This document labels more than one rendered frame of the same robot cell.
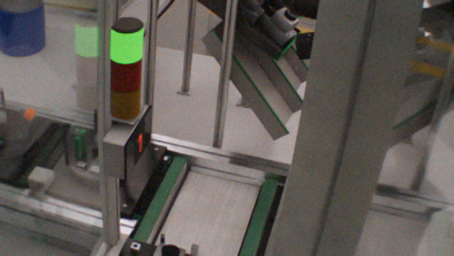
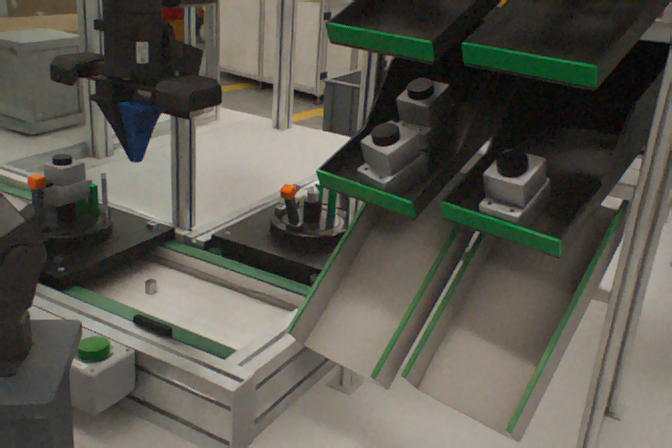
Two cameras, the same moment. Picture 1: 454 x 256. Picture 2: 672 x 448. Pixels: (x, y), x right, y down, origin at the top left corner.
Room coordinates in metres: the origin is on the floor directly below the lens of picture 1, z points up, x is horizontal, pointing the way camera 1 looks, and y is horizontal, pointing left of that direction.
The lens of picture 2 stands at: (1.47, -0.85, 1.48)
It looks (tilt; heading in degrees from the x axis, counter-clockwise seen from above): 22 degrees down; 109
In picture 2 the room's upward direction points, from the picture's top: 4 degrees clockwise
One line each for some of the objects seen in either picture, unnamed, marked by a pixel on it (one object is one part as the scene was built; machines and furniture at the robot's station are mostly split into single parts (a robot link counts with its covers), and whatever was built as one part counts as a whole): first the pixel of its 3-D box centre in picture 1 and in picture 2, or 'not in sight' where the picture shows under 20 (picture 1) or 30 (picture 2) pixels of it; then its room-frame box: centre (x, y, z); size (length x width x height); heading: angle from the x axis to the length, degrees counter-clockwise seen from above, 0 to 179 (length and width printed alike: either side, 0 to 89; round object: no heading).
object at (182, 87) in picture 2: not in sight; (133, 52); (1.02, -0.19, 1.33); 0.19 x 0.06 x 0.08; 169
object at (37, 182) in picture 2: not in sight; (42, 198); (0.71, 0.02, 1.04); 0.04 x 0.02 x 0.08; 80
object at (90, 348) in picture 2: not in sight; (93, 351); (0.96, -0.20, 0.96); 0.04 x 0.04 x 0.02
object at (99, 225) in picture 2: not in sight; (67, 225); (0.71, 0.06, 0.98); 0.14 x 0.14 x 0.02
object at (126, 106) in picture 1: (125, 97); (167, 34); (0.85, 0.16, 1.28); 0.05 x 0.05 x 0.05
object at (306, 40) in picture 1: (314, 43); (165, 50); (1.03, -0.14, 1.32); 0.07 x 0.07 x 0.06; 82
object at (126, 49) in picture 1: (126, 41); not in sight; (0.85, 0.16, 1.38); 0.05 x 0.05 x 0.05
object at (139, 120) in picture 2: not in sight; (148, 133); (1.04, -0.20, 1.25); 0.06 x 0.04 x 0.07; 79
